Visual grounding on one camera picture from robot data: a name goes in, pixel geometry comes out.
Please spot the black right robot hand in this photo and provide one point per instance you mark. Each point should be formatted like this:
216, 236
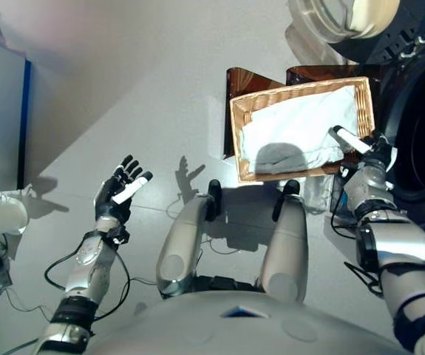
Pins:
380, 149

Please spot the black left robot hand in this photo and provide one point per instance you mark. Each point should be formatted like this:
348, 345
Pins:
106, 207

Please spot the wicker laundry basket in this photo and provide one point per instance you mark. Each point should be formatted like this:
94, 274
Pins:
363, 107

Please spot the white basket liner cloth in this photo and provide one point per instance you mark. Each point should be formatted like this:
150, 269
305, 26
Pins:
301, 118

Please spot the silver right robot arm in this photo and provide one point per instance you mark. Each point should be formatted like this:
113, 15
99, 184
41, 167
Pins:
393, 244

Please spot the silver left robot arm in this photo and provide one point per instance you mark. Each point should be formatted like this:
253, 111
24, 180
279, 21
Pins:
90, 266

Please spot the grey front-load washing machine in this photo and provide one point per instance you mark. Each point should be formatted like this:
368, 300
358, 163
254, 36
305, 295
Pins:
419, 111

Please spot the washing machine glass door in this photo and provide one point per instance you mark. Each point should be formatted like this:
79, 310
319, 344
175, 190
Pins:
345, 22

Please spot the silver left robot leg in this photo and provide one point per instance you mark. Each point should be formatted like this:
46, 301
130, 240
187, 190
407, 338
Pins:
179, 244

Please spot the silver robot leg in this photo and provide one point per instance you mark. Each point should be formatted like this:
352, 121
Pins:
179, 244
286, 251

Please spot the white cylindrical lamp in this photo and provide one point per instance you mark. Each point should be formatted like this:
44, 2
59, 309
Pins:
1, 218

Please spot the silver right robot leg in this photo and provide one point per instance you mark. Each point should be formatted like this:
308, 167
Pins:
286, 251

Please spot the grey robot torso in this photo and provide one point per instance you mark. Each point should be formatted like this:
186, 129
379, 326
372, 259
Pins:
197, 325

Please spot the glossy brown stand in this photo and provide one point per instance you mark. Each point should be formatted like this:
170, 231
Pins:
238, 81

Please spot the blue white chest emblem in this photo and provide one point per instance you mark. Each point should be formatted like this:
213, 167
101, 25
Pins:
247, 312

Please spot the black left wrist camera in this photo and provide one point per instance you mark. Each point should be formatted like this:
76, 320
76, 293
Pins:
119, 236

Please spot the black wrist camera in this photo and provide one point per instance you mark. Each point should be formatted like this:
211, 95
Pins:
119, 236
344, 171

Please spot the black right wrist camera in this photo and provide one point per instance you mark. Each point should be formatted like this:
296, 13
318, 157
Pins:
344, 171

